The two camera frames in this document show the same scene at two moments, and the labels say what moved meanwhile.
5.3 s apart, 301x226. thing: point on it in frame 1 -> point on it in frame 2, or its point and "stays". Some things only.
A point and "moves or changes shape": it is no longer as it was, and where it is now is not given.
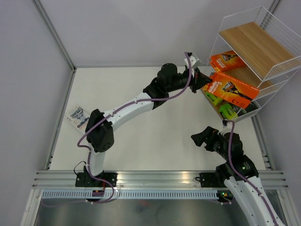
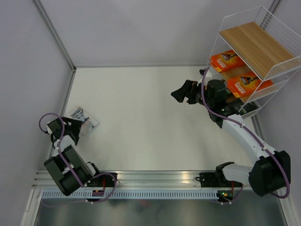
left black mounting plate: x=83 y=180 stays
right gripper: x=210 y=133 -> x=185 y=91
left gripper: x=198 y=80 -> x=75 y=126
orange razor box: x=231 y=90 moves or changes shape
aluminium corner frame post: x=54 y=34 stays
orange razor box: x=226 y=61 stays
